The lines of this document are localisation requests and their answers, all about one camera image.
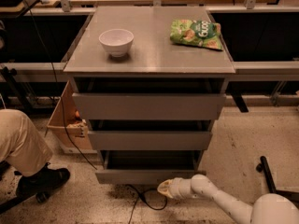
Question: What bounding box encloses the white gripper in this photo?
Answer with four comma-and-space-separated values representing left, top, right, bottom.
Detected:
157, 177, 194, 200

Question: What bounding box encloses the grey bottom drawer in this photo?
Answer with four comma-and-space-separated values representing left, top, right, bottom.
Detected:
95, 150, 206, 185

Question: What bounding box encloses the grey drawer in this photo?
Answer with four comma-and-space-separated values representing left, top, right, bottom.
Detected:
88, 120, 212, 151
71, 77, 227, 121
95, 150, 206, 185

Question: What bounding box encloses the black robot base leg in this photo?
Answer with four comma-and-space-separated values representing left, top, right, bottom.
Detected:
256, 156, 299, 203

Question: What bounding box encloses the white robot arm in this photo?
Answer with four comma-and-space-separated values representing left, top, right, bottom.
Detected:
157, 175, 299, 224

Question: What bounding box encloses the grey middle drawer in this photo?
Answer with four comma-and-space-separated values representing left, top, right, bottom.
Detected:
88, 120, 212, 151

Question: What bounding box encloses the grey top drawer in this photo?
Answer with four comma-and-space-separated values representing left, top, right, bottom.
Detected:
71, 77, 227, 121

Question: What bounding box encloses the cardboard box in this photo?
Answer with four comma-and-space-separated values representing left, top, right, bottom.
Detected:
47, 82, 95, 153

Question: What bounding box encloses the black shoe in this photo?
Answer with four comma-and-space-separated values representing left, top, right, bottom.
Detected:
16, 167, 70, 197

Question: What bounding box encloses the black chair base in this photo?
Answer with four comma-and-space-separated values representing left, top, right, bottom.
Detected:
0, 161, 50, 214

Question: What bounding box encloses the beige trouser leg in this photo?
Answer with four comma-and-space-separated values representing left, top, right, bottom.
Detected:
0, 109, 52, 177

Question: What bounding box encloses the white ceramic bowl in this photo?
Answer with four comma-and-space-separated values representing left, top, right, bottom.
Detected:
99, 29, 135, 57

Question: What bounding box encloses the green chip bag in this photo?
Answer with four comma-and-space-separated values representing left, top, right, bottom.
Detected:
170, 20, 223, 50

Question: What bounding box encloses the black floor cable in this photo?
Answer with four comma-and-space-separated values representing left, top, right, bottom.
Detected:
13, 0, 169, 224

